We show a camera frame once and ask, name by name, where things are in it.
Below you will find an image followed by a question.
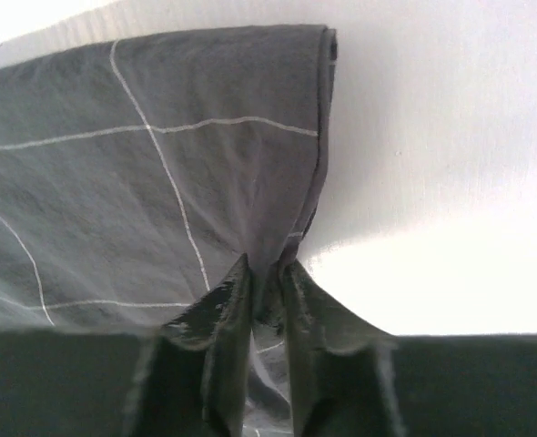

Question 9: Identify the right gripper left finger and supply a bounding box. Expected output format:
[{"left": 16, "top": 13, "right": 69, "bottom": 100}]
[{"left": 0, "top": 258, "right": 251, "bottom": 436}]

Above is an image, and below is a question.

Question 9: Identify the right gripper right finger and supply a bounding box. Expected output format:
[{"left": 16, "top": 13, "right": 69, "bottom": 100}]
[{"left": 279, "top": 263, "right": 537, "bottom": 436}]

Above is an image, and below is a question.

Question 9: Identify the grey checked cloth napkin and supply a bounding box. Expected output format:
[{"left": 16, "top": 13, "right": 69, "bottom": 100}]
[{"left": 0, "top": 25, "right": 337, "bottom": 436}]

